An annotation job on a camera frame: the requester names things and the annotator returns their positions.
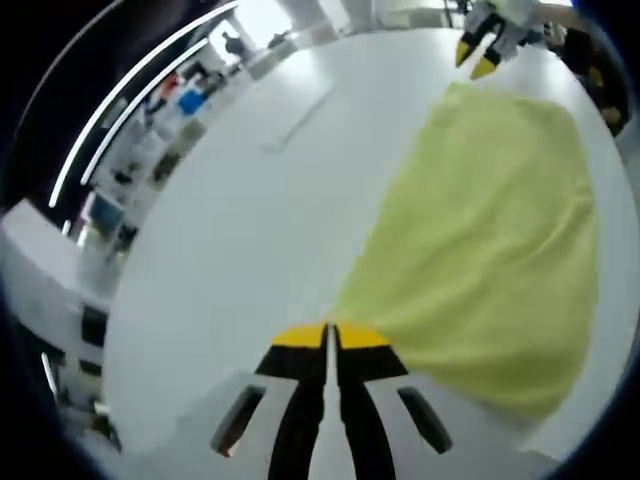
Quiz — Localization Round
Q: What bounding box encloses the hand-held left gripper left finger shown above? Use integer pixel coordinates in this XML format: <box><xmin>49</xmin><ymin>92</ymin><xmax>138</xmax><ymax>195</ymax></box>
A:
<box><xmin>149</xmin><ymin>322</ymin><xmax>330</xmax><ymax>480</ymax></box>

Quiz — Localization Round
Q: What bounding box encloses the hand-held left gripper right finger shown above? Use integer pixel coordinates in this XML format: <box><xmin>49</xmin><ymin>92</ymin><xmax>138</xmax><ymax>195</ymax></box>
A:
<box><xmin>332</xmin><ymin>322</ymin><xmax>541</xmax><ymax>480</ymax></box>

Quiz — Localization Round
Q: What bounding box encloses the yellow blue black garment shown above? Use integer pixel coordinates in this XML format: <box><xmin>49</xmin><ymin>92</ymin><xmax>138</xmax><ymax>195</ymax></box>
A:
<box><xmin>329</xmin><ymin>82</ymin><xmax>601</xmax><ymax>421</ymax></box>

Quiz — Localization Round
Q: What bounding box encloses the black chair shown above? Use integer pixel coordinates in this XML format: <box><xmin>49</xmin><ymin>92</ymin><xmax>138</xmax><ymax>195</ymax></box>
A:
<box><xmin>79</xmin><ymin>304</ymin><xmax>109</xmax><ymax>347</ymax></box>

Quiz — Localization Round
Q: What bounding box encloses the blue computer monitor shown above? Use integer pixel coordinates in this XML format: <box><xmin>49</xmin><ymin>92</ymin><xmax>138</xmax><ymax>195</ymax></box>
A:
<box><xmin>89</xmin><ymin>194</ymin><xmax>124</xmax><ymax>232</ymax></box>

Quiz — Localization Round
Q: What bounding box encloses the blue storage box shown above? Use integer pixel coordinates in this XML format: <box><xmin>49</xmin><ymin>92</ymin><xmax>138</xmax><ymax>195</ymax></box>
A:
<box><xmin>178</xmin><ymin>89</ymin><xmax>208</xmax><ymax>116</ymax></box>

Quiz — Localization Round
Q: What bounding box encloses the white ceiling light strip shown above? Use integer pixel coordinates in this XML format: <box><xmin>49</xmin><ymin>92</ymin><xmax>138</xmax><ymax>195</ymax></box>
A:
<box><xmin>48</xmin><ymin>0</ymin><xmax>241</xmax><ymax>209</ymax></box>
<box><xmin>79</xmin><ymin>37</ymin><xmax>209</xmax><ymax>187</ymax></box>

